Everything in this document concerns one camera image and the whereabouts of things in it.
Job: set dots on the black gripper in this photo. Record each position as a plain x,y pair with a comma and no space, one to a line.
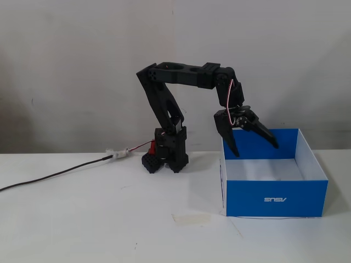
223,123

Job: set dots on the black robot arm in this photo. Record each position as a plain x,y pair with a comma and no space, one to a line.
161,109

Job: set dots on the blue and white cardboard box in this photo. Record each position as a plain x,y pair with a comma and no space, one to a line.
274,197

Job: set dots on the clear tape strip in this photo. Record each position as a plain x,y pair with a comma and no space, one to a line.
192,218

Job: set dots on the white tape wad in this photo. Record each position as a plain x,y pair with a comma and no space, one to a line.
120,153

